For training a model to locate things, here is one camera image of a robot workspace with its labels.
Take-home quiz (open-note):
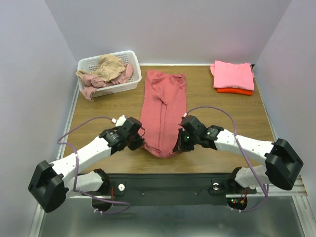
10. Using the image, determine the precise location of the folded light pink t-shirt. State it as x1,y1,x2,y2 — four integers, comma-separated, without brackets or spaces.
210,60,255,91

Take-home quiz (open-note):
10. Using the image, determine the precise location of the beige t-shirt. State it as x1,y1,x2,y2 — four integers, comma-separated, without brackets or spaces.
76,54,125,81

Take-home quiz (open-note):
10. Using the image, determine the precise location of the dusty red t-shirt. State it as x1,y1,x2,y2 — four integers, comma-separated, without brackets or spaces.
140,70,187,158

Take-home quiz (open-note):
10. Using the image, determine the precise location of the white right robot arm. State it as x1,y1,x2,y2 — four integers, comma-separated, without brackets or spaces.
173,115,304,191

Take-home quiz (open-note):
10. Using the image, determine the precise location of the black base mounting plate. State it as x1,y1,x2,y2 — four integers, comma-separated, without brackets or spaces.
80,173,260,207

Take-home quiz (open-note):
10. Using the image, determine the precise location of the mauve pink t-shirt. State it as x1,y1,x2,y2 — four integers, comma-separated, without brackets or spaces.
80,64,133,101

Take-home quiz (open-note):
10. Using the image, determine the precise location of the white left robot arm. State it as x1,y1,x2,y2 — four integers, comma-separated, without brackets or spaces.
28,116,144,213

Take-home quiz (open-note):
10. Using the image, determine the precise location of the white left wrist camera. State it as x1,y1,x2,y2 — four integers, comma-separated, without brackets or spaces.
111,115,127,126

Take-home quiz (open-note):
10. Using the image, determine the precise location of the folded orange t-shirt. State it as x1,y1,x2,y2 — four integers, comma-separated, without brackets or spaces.
216,87,253,96

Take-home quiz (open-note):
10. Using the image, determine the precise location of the white plastic laundry basket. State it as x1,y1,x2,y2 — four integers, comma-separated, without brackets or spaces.
76,50,142,101

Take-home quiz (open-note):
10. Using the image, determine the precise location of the aluminium table frame rail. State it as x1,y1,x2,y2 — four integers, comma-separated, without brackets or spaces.
39,83,308,198

